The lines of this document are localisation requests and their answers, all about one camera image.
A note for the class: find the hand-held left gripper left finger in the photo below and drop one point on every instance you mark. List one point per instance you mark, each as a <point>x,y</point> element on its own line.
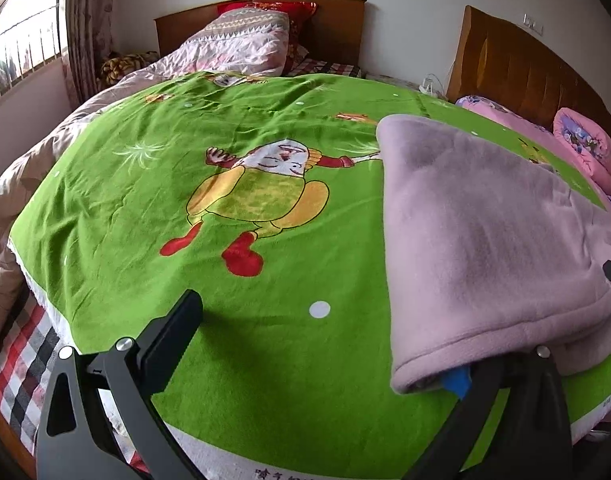
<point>178,320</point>

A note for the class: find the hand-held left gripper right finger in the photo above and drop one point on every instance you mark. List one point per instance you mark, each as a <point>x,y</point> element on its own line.
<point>515,410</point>

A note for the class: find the mauve fleece blanket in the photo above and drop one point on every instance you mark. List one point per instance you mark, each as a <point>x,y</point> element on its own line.
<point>475,240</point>

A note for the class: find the green printed blanket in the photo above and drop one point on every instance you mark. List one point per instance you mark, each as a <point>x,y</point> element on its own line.
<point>135,220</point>

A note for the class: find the folded pink floral quilt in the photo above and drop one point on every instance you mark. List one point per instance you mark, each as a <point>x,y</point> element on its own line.
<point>585,145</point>

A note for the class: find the pink bed sheet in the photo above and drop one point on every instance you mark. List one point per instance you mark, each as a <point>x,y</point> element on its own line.
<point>505,122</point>

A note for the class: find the padded wooden headboard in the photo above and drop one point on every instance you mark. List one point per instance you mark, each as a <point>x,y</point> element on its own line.
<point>525,75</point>

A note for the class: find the leopard print plush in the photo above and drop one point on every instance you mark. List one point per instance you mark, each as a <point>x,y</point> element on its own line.
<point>123,67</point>

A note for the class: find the pale pink patterned quilt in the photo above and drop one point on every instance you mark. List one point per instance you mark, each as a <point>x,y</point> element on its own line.
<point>235,45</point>

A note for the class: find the bedside table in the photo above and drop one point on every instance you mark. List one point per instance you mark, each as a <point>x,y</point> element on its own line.
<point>390,80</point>

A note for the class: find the patterned brown curtain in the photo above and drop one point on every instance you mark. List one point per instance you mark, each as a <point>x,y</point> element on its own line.
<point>88,25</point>

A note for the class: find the plain wooden headboard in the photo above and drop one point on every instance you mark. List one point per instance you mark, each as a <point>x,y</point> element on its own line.
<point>335,30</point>

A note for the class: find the red embroidered pillow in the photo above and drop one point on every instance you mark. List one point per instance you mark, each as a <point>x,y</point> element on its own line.
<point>298,12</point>

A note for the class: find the barred window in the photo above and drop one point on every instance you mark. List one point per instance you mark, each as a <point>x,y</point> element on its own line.
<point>20,25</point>

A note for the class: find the white wall socket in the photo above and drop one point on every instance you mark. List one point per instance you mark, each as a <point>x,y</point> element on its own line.
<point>533,22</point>

